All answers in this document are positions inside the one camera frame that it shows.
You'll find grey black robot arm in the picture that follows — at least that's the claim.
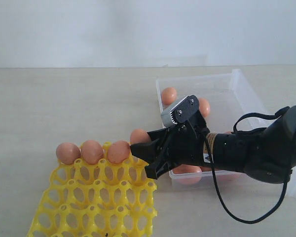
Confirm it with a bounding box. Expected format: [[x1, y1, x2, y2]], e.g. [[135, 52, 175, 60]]
[[130, 106, 296, 184]]

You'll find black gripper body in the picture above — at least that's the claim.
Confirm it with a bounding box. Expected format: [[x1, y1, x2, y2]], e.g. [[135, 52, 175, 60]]
[[167, 111, 252, 172]]

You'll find yellow plastic egg tray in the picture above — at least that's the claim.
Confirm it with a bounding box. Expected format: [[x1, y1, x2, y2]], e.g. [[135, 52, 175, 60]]
[[28, 142, 157, 237]]

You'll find black cable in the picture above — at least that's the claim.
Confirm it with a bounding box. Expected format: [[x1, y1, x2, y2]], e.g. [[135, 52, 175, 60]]
[[187, 106, 294, 224]]

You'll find brown egg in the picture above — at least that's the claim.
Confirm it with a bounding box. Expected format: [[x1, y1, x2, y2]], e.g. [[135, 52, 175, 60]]
[[172, 164, 202, 185], [107, 140, 130, 164], [198, 98, 211, 118], [161, 87, 177, 106], [56, 142, 81, 165], [200, 166, 241, 182], [81, 140, 104, 165], [130, 129, 151, 145]]

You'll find clear plastic container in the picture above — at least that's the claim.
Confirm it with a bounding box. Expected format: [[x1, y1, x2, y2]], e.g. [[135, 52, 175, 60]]
[[156, 69, 296, 197]]

